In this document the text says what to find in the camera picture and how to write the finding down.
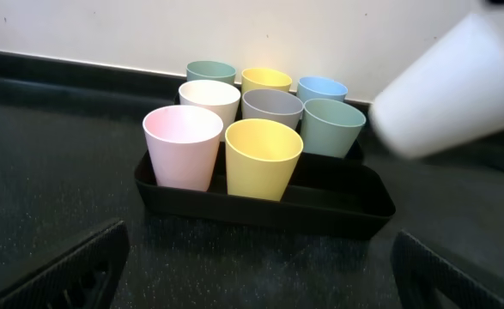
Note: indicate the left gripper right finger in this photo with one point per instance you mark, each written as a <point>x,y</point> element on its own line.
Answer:
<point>440,279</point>

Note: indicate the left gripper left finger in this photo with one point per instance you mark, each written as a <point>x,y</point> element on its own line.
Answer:
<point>62,274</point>

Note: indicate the white cup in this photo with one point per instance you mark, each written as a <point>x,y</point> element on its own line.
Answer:
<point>210,94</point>
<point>449,94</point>

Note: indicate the black tray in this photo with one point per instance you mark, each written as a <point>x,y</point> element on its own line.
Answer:
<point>320,214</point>

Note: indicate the pink cup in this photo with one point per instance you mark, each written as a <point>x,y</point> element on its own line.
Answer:
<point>183,150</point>

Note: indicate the green cup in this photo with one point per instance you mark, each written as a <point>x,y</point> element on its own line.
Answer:
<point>210,70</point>
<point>331,129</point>

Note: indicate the blue cup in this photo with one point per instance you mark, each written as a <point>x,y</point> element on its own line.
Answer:
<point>322,88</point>

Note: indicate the yellow cup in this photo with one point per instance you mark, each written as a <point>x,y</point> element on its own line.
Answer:
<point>260,167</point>
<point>266,78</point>

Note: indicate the grey cup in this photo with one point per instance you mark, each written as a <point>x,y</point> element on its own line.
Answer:
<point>272,103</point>

